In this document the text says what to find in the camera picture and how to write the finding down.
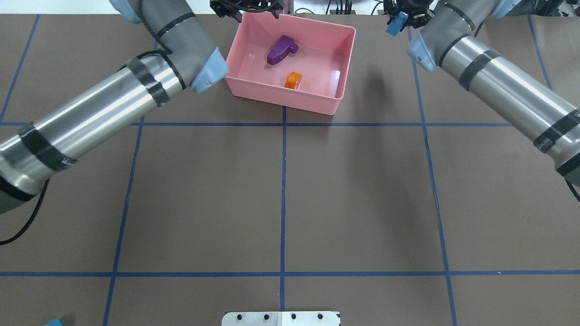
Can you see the orange toy block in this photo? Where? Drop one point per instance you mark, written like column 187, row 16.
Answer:
column 293, row 80

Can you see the pink plastic box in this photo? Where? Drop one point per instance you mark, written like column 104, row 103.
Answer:
column 323, row 59

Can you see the purple toy block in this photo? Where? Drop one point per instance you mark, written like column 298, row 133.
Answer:
column 280, row 50

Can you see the small blue toy block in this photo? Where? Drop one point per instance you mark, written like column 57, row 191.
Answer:
column 396, row 23

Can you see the long blue toy block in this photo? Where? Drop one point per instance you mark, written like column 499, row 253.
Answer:
column 54, row 322

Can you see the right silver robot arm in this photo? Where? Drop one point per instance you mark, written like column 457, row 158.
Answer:
column 549, row 121

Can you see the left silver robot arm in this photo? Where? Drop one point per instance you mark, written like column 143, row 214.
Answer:
column 186, row 57

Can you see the white pedestal column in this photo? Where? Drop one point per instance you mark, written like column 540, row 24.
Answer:
column 282, row 318

